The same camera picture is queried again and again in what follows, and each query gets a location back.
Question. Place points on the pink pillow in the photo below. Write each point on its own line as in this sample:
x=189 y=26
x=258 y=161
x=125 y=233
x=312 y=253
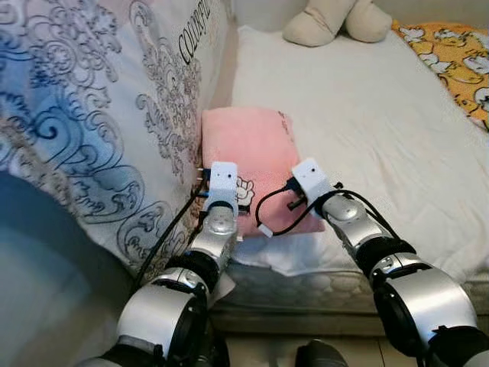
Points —
x=244 y=141

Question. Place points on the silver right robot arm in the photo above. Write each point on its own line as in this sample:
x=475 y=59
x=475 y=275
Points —
x=428 y=298

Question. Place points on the yellow egg print blanket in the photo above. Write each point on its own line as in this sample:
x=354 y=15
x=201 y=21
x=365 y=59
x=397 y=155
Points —
x=458 y=61

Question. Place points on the blue grey patterned duvet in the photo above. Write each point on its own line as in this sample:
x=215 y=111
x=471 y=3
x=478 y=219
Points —
x=92 y=92

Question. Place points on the black right robot foot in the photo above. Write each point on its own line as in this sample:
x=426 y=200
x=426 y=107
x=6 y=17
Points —
x=321 y=355

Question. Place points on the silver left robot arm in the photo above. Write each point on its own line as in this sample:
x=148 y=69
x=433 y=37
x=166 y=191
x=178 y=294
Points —
x=160 y=313

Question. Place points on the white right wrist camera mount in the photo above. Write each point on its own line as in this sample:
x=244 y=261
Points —
x=312 y=177

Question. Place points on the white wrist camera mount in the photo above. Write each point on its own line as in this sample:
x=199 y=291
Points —
x=312 y=177
x=221 y=180

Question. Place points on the beige plush toy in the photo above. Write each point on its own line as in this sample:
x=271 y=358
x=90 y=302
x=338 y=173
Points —
x=321 y=23

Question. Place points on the white bed sheet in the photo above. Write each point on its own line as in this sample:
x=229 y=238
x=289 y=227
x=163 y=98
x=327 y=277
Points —
x=367 y=130

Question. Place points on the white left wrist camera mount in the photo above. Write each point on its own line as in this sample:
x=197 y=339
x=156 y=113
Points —
x=221 y=180

